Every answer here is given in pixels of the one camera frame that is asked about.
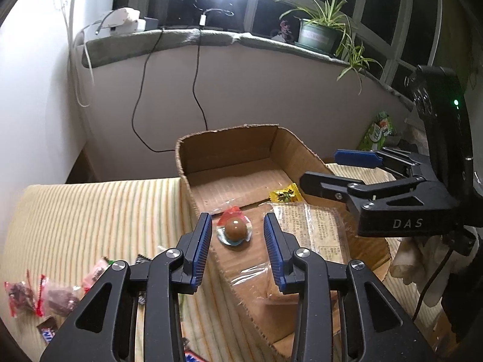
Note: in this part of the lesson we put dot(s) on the clear bread package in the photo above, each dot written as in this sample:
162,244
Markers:
320,226

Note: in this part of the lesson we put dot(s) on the white device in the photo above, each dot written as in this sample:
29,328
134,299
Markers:
120,20

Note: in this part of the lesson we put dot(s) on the grey power adapter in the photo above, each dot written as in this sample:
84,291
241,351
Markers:
151,23

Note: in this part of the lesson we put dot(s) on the packaged brown tea egg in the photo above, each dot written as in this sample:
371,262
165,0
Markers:
234,230

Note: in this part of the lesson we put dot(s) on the potted spider plant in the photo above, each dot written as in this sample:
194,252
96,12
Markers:
317,37

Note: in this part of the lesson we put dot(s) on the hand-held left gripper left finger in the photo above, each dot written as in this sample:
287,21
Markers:
202,250

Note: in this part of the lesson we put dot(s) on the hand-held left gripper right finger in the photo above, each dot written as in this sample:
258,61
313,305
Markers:
273,250

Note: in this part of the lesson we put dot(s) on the striped bed sheet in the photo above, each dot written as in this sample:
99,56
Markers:
94,215

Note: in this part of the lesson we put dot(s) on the white framed window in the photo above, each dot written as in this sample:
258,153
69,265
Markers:
403,15

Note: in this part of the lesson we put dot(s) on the green snack bag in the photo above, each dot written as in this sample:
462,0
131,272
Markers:
377,132

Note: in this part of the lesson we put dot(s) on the small purple plant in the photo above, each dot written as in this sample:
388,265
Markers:
285,30

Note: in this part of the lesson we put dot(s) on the white charger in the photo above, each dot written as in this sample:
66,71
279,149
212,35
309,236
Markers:
202,19

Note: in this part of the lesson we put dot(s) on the black candy packet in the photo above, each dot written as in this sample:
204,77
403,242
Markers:
142,261

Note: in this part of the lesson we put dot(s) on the dark cloth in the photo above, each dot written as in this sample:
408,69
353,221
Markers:
464,290

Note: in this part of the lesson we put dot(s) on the white cloth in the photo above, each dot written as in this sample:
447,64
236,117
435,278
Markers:
415,264

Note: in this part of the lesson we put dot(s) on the brown cardboard box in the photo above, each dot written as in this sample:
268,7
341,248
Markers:
226,154

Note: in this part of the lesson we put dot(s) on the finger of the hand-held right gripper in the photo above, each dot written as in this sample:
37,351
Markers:
320,184
354,157

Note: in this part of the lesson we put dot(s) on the yellow candy packet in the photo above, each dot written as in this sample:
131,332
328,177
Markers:
285,195

